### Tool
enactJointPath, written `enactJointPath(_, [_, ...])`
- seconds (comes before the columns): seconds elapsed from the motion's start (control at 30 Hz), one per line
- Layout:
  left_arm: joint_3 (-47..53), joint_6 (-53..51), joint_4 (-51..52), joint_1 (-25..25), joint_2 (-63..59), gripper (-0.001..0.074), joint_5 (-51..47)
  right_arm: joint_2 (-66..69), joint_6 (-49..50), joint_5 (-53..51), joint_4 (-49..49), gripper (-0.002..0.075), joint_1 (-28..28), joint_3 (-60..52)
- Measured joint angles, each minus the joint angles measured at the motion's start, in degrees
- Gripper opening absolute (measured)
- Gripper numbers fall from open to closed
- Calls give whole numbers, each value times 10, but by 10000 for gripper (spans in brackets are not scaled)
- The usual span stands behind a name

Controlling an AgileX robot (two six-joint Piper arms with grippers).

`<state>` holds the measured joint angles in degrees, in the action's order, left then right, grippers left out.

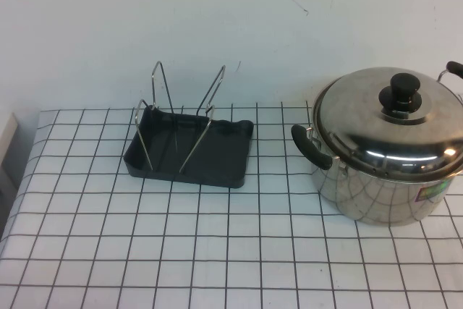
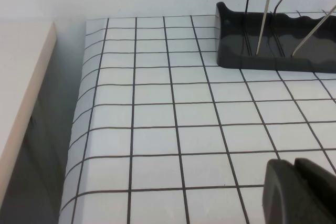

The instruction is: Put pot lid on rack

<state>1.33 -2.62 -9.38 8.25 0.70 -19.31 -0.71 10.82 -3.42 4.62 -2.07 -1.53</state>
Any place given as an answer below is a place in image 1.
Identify black tray wire lid rack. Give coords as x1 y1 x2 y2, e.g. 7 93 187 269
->
122 60 255 190

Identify stainless steel pot black handles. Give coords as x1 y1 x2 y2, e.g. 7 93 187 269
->
291 61 463 228

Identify stainless steel pot lid black knob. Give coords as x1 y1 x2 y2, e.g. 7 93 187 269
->
313 66 463 180

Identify white black grid tablecloth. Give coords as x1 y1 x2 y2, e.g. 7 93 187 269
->
0 101 463 309

